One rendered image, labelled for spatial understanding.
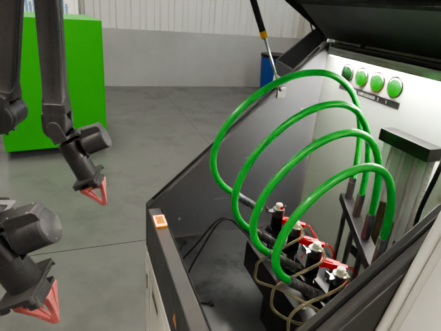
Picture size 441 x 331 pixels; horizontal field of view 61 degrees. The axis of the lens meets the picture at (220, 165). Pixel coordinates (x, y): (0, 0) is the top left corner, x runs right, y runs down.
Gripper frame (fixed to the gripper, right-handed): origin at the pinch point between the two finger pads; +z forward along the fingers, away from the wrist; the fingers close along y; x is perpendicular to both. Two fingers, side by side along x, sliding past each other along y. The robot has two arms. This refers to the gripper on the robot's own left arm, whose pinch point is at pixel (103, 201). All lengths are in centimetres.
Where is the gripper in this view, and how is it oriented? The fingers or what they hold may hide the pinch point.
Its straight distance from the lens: 111.3
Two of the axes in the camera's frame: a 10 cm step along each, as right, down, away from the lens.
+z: 3.5, 8.5, 4.0
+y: -0.9, -4.0, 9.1
